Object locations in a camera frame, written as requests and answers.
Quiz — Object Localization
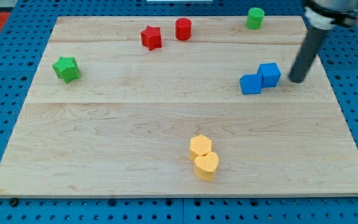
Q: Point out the yellow heart block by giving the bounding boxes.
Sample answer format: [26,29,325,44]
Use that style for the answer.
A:
[193,152,219,181]

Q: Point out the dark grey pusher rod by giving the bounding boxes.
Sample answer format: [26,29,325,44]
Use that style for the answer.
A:
[288,26,329,83]

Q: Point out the blue cube block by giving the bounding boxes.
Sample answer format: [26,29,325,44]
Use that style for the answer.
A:
[257,63,281,88]
[239,74,262,95]

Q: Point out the green star block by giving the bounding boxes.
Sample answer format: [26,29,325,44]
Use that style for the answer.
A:
[52,56,80,83]

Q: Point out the blue cube block rear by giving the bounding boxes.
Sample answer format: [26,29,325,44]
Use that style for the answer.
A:
[257,63,281,88]

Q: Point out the red cylinder block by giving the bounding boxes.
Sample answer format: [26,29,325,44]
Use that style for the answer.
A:
[175,17,192,40]

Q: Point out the blue cube block front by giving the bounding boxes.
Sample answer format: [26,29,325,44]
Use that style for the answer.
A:
[239,74,262,95]

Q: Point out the yellow hexagon block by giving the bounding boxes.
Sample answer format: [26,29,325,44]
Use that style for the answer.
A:
[189,135,212,161]

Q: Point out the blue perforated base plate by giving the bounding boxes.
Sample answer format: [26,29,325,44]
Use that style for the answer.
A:
[0,0,358,223]

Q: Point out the light wooden board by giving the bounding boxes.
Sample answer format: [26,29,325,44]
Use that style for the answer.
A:
[0,16,358,198]

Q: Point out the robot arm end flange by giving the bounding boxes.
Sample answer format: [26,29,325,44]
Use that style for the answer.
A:
[303,0,358,30]

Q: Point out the green cylinder block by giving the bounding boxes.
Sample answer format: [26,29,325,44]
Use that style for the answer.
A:
[246,7,265,30]

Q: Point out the red star block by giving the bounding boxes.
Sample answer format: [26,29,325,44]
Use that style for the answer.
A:
[140,26,162,51]

